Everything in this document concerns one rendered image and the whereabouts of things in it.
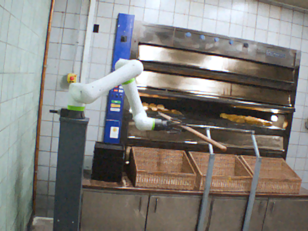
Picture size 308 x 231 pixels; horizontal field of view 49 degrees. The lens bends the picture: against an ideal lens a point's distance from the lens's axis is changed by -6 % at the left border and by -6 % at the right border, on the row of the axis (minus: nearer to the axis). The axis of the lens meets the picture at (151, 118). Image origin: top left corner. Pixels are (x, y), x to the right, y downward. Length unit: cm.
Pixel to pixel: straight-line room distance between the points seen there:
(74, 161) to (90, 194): 67
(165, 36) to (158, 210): 170
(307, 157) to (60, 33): 310
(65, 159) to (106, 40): 144
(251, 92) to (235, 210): 128
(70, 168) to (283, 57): 266
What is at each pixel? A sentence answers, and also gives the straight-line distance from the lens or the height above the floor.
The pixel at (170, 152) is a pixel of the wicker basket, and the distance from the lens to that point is 367.
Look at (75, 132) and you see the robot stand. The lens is 251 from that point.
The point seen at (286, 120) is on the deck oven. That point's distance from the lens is 421.
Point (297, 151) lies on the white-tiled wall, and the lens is 435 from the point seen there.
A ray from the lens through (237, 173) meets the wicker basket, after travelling 385.
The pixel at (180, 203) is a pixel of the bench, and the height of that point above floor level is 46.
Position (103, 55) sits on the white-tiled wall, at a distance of 353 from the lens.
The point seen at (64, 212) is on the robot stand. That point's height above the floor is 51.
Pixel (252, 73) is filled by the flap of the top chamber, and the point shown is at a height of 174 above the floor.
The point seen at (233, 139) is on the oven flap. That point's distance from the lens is 391.
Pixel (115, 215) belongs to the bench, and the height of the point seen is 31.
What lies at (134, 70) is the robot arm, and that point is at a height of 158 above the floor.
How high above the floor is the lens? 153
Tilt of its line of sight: 6 degrees down
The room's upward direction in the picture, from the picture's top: 7 degrees clockwise
